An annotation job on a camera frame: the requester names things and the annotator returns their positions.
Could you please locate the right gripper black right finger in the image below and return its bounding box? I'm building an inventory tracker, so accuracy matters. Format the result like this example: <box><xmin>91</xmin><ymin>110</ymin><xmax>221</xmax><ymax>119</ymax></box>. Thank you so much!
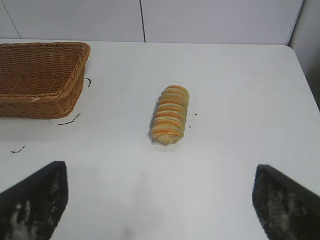
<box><xmin>251</xmin><ymin>164</ymin><xmax>320</xmax><ymax>240</ymax></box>

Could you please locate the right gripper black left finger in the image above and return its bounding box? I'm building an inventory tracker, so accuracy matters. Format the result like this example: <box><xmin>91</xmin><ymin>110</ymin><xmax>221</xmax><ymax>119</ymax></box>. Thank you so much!
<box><xmin>0</xmin><ymin>160</ymin><xmax>69</xmax><ymax>240</ymax></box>

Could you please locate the brown woven wicker basket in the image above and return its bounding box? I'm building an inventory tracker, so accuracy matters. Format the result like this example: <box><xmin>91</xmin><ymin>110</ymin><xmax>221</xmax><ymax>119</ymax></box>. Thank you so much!
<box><xmin>0</xmin><ymin>41</ymin><xmax>91</xmax><ymax>118</ymax></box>

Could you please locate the long striped bread roll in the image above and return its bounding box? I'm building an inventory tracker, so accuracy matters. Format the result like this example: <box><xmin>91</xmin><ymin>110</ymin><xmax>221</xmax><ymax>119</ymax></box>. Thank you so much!
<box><xmin>149</xmin><ymin>84</ymin><xmax>190</xmax><ymax>146</ymax></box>

